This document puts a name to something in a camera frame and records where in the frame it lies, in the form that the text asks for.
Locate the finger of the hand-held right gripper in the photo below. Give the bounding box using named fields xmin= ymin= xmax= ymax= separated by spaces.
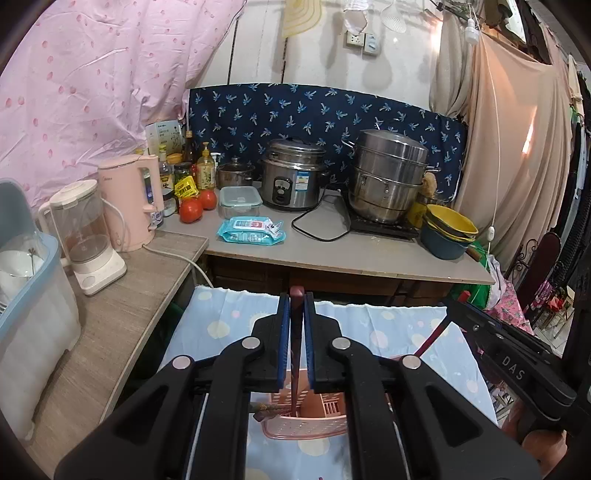
xmin=444 ymin=299 xmax=578 ymax=432

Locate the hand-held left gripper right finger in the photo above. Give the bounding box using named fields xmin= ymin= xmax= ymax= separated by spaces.
xmin=302 ymin=292 xmax=541 ymax=480

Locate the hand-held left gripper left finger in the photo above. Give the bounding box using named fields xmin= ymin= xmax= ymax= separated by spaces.
xmin=53 ymin=292 xmax=293 ymax=480

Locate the pink perforated utensil basket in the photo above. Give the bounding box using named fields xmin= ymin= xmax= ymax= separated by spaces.
xmin=250 ymin=354 xmax=399 ymax=440

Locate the pink floral cloth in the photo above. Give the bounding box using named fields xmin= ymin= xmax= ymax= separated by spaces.
xmin=485 ymin=277 xmax=536 ymax=333

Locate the blue printed tablecloth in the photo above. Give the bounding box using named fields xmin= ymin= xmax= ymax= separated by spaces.
xmin=168 ymin=285 xmax=499 ymax=480

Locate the green bag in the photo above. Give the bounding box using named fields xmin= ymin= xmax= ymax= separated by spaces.
xmin=450 ymin=242 xmax=497 ymax=310

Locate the grey counter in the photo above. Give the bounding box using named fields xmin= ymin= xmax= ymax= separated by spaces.
xmin=159 ymin=185 xmax=496 ymax=284

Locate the dark wooden chair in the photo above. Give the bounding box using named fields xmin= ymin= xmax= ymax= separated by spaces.
xmin=508 ymin=231 xmax=561 ymax=319

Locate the blue wet wipes pack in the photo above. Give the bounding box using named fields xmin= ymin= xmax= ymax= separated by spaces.
xmin=217 ymin=216 xmax=287 ymax=245

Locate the black induction cooktop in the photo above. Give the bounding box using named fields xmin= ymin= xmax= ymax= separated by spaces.
xmin=348 ymin=210 xmax=421 ymax=241

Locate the clear food container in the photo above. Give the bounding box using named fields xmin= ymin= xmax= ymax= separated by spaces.
xmin=218 ymin=185 xmax=263 ymax=220

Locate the yellow bowl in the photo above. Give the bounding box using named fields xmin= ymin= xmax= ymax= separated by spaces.
xmin=425 ymin=204 xmax=480 ymax=240

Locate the steel rice cooker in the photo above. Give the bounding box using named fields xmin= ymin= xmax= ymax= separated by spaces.
xmin=257 ymin=137 xmax=331 ymax=212

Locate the wooden side counter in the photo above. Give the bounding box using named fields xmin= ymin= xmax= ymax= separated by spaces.
xmin=21 ymin=228 xmax=211 ymax=455

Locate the small steel pot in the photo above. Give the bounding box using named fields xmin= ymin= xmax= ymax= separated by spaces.
xmin=217 ymin=157 xmax=256 ymax=190

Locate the steel steamer pot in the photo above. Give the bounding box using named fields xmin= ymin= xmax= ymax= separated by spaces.
xmin=348 ymin=129 xmax=430 ymax=224

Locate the yellow oil bottle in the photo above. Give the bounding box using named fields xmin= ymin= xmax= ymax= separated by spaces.
xmin=198 ymin=142 xmax=217 ymax=190

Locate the clear bottle yellow cap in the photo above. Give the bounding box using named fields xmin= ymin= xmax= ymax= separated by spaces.
xmin=158 ymin=145 xmax=175 ymax=192

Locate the pink electric kettle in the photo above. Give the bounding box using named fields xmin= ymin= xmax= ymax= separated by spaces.
xmin=97 ymin=154 xmax=162 ymax=252

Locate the navy patterned cloth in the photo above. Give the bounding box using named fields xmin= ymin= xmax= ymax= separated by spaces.
xmin=187 ymin=84 xmax=468 ymax=201

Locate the beige curtain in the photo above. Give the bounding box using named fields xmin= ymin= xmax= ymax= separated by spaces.
xmin=429 ymin=14 xmax=578 ymax=278

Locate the white green carton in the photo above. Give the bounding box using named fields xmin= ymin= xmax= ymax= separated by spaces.
xmin=147 ymin=119 xmax=183 ymax=155

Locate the blue white dish drainer box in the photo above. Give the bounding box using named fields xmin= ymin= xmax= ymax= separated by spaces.
xmin=0 ymin=179 xmax=81 ymax=439

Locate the white bowl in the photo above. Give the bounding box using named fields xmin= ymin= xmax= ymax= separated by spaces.
xmin=0 ymin=249 xmax=43 ymax=301

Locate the pink dotted curtain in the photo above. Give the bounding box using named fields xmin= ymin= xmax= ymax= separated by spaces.
xmin=0 ymin=0 xmax=247 ymax=208

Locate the yellow hanging mat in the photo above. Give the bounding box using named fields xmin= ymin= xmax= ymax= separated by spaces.
xmin=283 ymin=0 xmax=324 ymax=38

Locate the hanging clear plastic bag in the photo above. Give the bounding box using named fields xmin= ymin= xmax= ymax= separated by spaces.
xmin=344 ymin=0 xmax=370 ymax=31

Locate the white hanging skimmer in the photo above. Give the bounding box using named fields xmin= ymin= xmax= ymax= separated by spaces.
xmin=381 ymin=0 xmax=409 ymax=33

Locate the white light bulb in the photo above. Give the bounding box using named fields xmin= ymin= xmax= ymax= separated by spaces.
xmin=464 ymin=9 xmax=481 ymax=44

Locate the black power cord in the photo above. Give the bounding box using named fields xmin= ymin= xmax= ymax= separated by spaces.
xmin=292 ymin=194 xmax=352 ymax=241

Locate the white kettle power cord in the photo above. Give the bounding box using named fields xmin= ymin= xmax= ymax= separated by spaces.
xmin=143 ymin=242 xmax=215 ymax=289

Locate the white cable with switch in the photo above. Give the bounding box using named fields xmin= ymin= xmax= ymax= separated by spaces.
xmin=468 ymin=28 xmax=502 ymax=259

